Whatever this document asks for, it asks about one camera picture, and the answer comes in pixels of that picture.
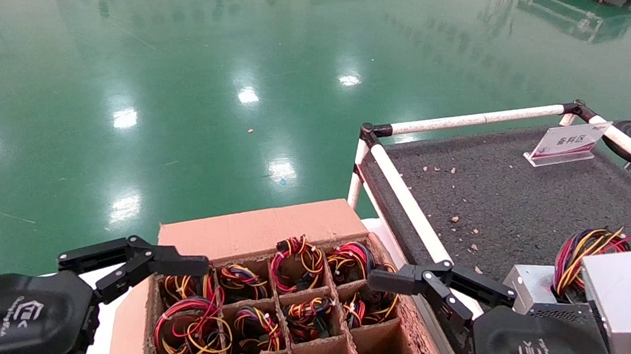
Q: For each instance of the dark grey table mat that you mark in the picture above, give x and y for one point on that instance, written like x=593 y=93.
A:
x=516 y=204

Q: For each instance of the clear acrylic sign holder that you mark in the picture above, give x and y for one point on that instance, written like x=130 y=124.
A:
x=568 y=143

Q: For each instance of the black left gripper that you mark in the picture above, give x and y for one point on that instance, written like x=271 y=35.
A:
x=17 y=317

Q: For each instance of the cardboard box with dividers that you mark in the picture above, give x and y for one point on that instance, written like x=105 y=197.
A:
x=267 y=224

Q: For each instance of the white pipe table frame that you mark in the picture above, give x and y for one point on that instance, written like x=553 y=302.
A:
x=399 y=185

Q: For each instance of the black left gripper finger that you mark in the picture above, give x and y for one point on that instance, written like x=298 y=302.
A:
x=173 y=261

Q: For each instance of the grey mesh-sided power supply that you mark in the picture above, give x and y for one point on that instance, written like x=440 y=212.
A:
x=532 y=284

